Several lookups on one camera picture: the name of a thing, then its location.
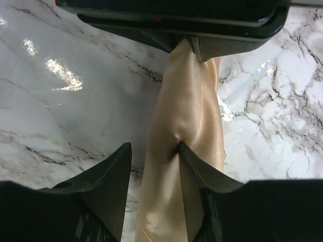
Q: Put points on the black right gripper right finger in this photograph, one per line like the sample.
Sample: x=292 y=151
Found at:
x=260 y=210

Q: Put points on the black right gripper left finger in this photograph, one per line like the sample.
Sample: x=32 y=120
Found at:
x=88 y=207

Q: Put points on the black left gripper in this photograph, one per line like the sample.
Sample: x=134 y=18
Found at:
x=155 y=23

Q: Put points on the peach cloth napkin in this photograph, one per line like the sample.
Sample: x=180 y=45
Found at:
x=187 y=110

